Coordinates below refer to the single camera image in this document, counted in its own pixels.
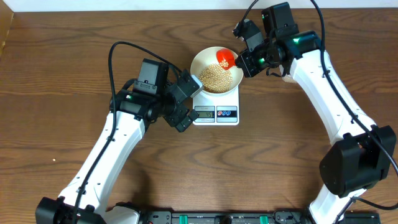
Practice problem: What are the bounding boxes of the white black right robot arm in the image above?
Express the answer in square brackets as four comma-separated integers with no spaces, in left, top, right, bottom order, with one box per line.
[233,2,397,223]

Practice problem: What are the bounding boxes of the clear plastic container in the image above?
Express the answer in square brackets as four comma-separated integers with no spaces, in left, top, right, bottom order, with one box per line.
[280,70,297,84]

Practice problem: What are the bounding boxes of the soybeans in scoop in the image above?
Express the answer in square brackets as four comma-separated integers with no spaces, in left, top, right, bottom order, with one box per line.
[220,60,229,68]

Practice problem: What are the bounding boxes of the white round bowl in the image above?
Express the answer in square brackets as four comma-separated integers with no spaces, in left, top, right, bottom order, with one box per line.
[190,47,243,92]

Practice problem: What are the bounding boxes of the red plastic measuring scoop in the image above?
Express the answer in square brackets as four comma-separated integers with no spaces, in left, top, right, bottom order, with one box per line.
[216,49,235,70]

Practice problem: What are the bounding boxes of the white digital kitchen scale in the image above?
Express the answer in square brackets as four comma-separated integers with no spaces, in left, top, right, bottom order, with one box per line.
[193,87,239,126]

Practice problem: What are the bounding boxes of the soybeans in bowl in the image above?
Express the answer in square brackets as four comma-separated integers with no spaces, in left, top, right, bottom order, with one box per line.
[199,64,233,93]

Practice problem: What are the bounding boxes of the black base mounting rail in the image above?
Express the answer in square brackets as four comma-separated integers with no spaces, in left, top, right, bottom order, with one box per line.
[136,210,381,224]

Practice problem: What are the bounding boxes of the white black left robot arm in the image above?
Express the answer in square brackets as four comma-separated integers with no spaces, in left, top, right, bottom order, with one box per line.
[35,59,203,223]

